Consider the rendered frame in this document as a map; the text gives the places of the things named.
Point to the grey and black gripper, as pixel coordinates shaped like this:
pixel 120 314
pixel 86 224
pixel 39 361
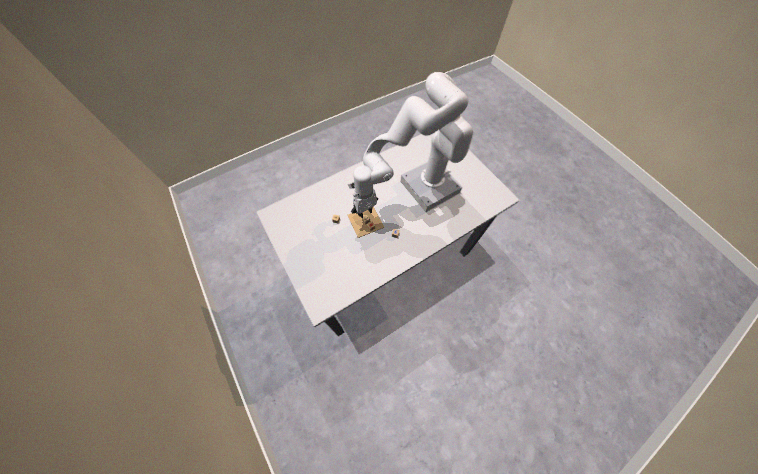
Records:
pixel 361 205

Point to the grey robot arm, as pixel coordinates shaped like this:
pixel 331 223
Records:
pixel 417 115

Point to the tan flat square mat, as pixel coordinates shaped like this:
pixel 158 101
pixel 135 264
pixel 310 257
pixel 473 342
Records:
pixel 361 228

